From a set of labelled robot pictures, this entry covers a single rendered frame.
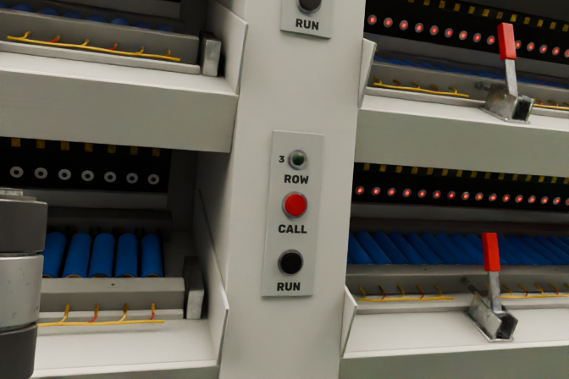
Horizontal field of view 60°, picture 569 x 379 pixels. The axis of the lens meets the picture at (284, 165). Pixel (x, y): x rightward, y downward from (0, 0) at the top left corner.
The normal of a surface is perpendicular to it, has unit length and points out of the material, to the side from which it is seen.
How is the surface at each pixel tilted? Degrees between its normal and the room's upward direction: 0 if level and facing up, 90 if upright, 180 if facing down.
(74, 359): 21
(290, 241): 90
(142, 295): 111
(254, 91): 90
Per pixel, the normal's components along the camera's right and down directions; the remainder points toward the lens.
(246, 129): 0.30, 0.04
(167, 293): 0.26, 0.39
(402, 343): 0.18, -0.92
